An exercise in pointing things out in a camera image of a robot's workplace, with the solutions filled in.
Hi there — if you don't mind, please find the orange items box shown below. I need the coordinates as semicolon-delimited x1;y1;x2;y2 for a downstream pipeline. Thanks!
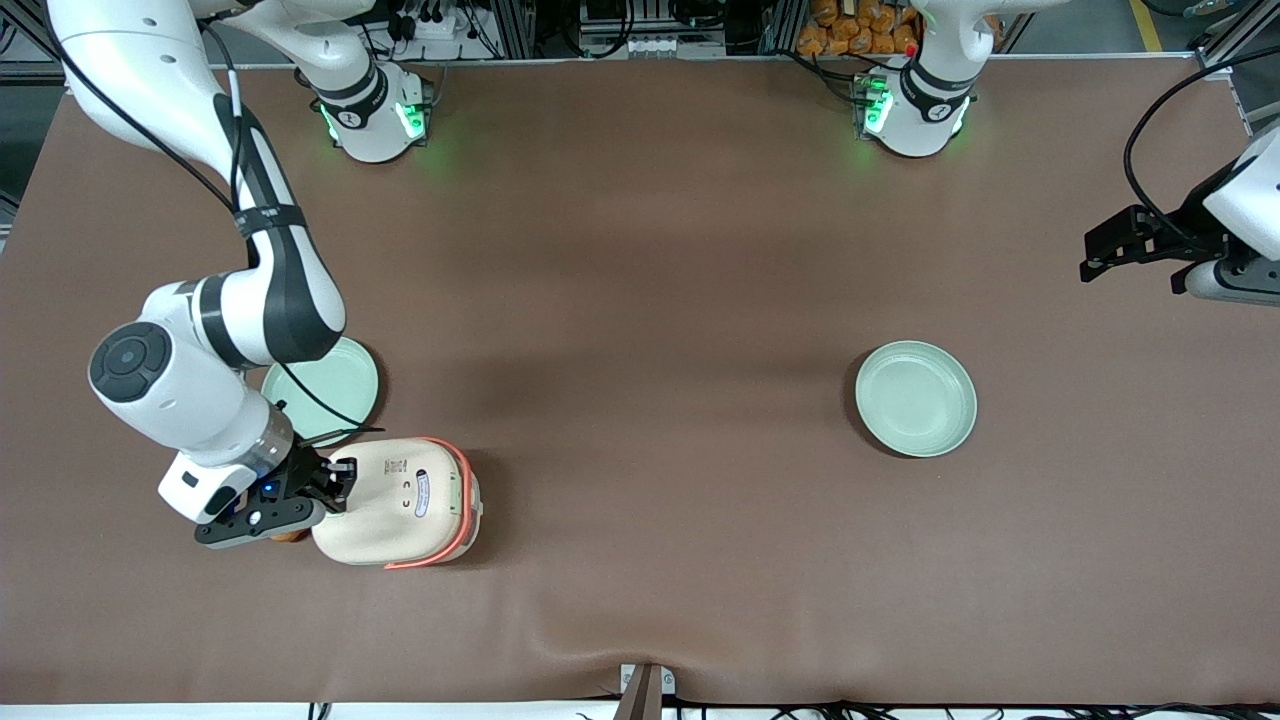
797;0;919;58

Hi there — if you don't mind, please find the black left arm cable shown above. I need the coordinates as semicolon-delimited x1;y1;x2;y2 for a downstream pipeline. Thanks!
1123;45;1280;251

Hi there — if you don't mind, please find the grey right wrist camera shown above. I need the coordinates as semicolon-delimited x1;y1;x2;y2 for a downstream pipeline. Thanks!
194;498;328;551

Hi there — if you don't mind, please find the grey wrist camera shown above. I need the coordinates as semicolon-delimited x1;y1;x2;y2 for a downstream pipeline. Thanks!
194;498;328;551
1172;258;1280;307

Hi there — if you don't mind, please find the white rice cooker orange handle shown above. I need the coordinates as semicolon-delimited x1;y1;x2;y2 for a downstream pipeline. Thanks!
312;437;484;570

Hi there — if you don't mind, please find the white power strip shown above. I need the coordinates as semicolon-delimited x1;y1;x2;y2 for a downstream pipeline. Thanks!
395;5;477;46

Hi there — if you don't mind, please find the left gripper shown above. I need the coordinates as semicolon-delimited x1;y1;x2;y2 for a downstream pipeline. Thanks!
1079;130;1280;293

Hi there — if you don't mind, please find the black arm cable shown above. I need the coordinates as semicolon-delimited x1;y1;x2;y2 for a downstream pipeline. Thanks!
1123;45;1280;251
45;0;367;447

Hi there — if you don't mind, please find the brown table mat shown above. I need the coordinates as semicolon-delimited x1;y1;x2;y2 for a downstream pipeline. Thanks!
0;55;1280;707

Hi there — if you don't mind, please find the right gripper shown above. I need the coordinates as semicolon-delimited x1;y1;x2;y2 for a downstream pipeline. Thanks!
158;445;359;525

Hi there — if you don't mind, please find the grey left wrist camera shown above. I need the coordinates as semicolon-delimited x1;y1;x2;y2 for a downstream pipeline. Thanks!
1172;258;1280;307

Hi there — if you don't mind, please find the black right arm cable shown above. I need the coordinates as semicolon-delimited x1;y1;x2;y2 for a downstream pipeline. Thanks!
45;0;367;447

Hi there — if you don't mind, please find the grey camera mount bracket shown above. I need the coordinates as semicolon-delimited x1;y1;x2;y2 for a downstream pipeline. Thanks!
619;662;677;720

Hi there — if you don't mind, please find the pale green plate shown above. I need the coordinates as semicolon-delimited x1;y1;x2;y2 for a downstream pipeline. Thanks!
855;341;978;459
262;337;381;449

